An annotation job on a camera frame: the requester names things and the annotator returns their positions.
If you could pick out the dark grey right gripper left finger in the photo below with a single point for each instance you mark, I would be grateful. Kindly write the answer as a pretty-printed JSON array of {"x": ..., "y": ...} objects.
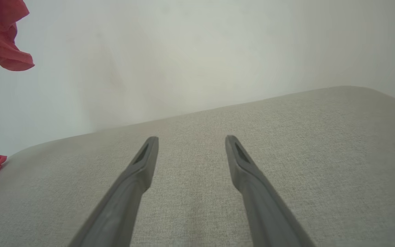
[{"x": 122, "y": 212}]

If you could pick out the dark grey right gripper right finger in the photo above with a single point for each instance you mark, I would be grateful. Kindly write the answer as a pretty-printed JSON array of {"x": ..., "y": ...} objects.
[{"x": 269, "y": 219}]

